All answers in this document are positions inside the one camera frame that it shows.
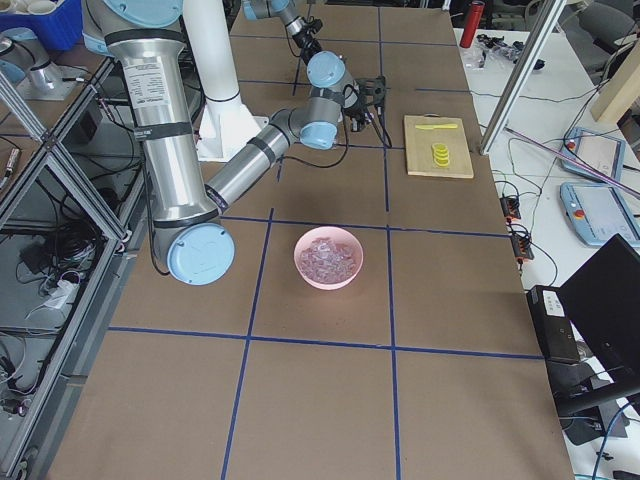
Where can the bamboo cutting board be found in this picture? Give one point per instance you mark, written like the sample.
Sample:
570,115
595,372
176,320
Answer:
419,160

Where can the black monitor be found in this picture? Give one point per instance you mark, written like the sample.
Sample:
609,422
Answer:
601,299

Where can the black box device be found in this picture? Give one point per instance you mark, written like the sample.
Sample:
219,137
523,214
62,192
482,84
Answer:
553,328

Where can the aluminium frame post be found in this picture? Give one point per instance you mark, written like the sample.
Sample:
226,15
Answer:
543,27

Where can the grey office chair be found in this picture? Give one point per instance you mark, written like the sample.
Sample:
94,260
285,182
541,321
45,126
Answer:
613,27

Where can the right blue teach pendant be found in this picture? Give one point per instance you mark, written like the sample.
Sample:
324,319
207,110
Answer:
600,151

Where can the lemon slices row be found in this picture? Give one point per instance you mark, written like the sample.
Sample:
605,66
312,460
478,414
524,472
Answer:
441,155

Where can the red thermos bottle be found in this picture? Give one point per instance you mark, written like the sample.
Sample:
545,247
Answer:
473,17

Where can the pink bowl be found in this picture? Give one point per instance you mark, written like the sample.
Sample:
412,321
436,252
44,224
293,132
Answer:
338,235

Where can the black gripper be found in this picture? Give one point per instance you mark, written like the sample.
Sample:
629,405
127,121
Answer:
356,108

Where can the clear plastic bag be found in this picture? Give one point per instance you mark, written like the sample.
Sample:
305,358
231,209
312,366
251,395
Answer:
486,49

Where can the yellow plastic knife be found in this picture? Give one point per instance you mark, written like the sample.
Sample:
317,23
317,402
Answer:
432,127

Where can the clear ice cubes pile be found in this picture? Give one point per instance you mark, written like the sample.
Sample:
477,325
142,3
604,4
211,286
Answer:
327,262

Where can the blue teach pendant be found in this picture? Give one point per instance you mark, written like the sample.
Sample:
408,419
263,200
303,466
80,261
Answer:
597,213
600,151

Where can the blue plastic bin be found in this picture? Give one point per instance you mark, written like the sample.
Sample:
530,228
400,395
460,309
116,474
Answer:
59,30

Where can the left blue teach pendant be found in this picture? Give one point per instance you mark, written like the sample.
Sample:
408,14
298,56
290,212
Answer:
597,213

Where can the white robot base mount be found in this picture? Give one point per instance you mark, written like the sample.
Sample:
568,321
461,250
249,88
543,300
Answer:
227,124

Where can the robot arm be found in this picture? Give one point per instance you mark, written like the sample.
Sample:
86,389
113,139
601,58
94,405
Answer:
301,30
149,40

